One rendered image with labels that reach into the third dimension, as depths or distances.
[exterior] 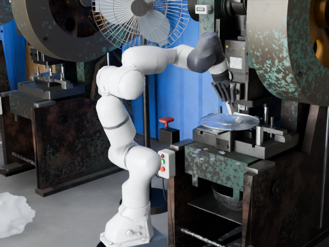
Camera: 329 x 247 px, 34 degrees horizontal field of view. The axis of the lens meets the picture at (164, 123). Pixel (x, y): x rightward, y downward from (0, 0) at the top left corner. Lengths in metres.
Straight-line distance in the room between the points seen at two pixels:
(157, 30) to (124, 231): 1.39
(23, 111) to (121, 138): 2.01
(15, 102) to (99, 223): 1.18
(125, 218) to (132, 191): 0.12
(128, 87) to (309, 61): 0.75
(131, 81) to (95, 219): 1.68
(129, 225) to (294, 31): 0.98
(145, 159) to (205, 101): 2.39
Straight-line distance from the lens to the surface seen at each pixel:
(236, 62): 2.59
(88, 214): 3.51
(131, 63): 1.97
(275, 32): 2.06
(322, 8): 2.33
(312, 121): 2.79
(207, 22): 2.62
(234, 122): 2.59
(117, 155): 2.10
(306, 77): 2.20
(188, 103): 4.50
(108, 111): 1.95
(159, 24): 3.15
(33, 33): 3.40
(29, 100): 3.85
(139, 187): 2.12
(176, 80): 4.51
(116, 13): 3.21
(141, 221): 2.17
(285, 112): 2.79
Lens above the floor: 1.50
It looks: 16 degrees down
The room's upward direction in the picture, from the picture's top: 1 degrees counter-clockwise
